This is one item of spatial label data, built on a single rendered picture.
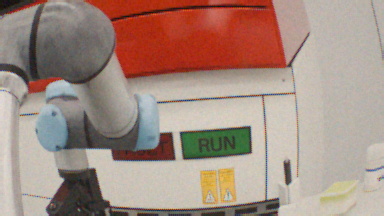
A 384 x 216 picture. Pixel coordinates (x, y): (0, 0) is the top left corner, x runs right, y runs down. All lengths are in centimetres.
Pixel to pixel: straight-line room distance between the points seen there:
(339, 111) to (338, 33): 29
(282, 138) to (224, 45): 19
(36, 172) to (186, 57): 44
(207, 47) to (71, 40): 69
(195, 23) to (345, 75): 158
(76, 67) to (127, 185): 78
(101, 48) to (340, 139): 224
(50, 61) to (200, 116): 77
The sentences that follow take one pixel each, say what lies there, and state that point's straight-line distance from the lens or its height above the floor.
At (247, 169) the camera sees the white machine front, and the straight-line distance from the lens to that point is 195.
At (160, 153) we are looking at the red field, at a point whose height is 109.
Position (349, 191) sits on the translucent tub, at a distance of 167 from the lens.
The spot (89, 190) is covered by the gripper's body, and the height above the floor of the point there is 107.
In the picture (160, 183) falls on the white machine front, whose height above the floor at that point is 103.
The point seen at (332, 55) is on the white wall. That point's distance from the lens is 339.
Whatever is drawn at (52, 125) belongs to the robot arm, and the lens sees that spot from 158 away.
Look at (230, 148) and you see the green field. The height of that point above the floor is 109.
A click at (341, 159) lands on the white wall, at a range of 345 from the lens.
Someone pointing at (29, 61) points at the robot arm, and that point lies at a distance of 122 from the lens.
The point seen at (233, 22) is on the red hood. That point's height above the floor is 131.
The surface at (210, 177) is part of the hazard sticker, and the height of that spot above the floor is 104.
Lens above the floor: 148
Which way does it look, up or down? 9 degrees down
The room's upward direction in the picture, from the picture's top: 6 degrees counter-clockwise
